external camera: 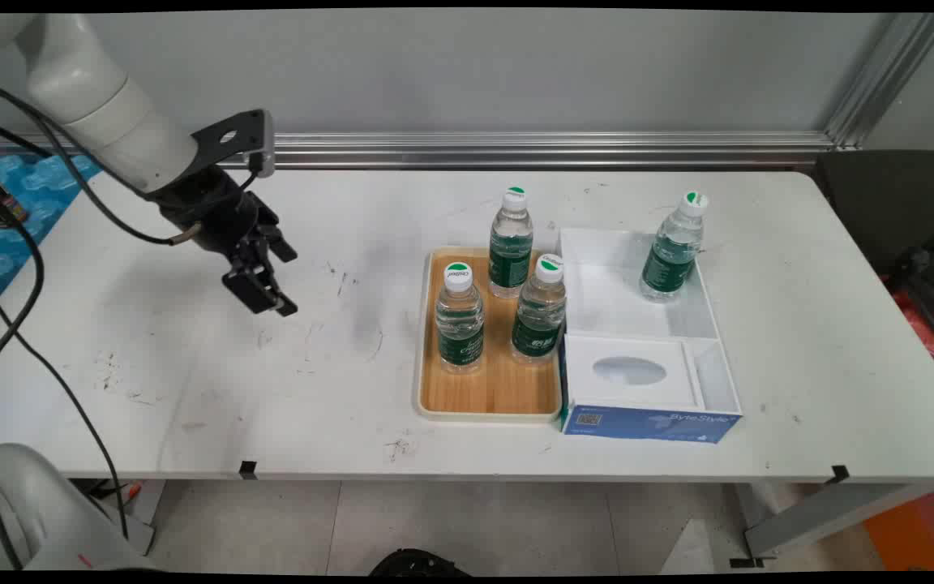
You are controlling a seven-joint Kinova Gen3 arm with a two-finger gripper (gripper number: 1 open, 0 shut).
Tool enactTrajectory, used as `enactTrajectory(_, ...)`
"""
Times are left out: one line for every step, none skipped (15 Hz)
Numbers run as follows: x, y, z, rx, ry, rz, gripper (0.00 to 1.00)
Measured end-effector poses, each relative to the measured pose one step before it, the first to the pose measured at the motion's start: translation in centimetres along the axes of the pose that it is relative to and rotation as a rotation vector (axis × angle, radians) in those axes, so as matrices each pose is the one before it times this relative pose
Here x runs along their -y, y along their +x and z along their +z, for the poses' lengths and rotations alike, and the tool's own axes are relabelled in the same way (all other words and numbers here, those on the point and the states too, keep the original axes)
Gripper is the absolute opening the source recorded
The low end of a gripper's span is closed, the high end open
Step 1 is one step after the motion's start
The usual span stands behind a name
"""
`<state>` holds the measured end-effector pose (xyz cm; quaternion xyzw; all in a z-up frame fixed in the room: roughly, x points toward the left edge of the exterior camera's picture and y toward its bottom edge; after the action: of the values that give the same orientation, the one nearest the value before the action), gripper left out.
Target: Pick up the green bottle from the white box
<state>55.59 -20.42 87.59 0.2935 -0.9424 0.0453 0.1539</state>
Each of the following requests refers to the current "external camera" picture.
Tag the white insert with oval hole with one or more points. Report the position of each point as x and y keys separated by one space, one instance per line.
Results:
x=653 y=393

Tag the blue patterned mat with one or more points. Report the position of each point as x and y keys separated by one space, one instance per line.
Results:
x=37 y=203

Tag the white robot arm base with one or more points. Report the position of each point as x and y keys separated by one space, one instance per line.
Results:
x=21 y=511

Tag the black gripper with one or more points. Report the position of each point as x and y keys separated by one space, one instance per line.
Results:
x=212 y=211

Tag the wooden tray with cream rim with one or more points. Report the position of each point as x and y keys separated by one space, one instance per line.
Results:
x=499 y=389

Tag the orange box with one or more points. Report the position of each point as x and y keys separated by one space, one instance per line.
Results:
x=921 y=531

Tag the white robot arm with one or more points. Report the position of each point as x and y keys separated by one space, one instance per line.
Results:
x=86 y=89

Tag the black tape piece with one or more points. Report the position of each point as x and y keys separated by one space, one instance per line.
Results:
x=248 y=470
x=841 y=474

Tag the black round object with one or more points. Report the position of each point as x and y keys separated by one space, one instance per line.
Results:
x=418 y=564

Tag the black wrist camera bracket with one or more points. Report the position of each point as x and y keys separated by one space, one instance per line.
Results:
x=228 y=138

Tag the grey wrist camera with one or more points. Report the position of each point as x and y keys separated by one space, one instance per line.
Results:
x=268 y=146

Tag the long aluminium frame rail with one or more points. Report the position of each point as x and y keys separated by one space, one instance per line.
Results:
x=516 y=150

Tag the red bag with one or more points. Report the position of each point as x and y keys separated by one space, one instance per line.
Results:
x=917 y=324

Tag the aluminium frame post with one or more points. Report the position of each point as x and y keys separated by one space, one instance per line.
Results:
x=889 y=77

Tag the clear water bottle green label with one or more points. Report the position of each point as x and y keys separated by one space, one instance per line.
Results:
x=460 y=324
x=672 y=251
x=510 y=251
x=538 y=320

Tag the grey table leg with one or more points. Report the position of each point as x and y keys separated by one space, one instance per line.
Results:
x=824 y=515

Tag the white box with blue sides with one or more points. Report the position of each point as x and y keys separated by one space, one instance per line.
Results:
x=621 y=292

